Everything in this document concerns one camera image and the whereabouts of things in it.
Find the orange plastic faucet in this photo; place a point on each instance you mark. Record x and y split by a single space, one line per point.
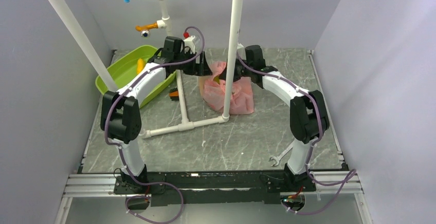
145 30

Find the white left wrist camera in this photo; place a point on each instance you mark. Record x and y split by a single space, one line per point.
190 42

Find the green plastic basin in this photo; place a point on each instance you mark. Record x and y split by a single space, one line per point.
123 71

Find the orange black brush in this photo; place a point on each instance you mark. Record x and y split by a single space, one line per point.
174 94

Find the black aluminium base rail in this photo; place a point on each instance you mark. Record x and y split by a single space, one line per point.
266 186

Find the yellow fake corn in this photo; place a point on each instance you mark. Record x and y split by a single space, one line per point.
140 65

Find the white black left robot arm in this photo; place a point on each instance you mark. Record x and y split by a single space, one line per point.
120 115

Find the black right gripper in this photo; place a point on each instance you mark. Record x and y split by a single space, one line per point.
237 60

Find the silver wrench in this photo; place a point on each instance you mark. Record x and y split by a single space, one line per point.
276 159

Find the yellow fake fruit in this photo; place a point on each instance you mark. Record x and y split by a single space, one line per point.
217 79

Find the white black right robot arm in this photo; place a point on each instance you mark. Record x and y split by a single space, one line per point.
308 117

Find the white PVC pipe frame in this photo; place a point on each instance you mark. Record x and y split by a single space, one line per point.
73 26

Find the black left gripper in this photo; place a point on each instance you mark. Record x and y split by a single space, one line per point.
201 69

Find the pink plastic bag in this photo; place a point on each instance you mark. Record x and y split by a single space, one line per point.
241 99

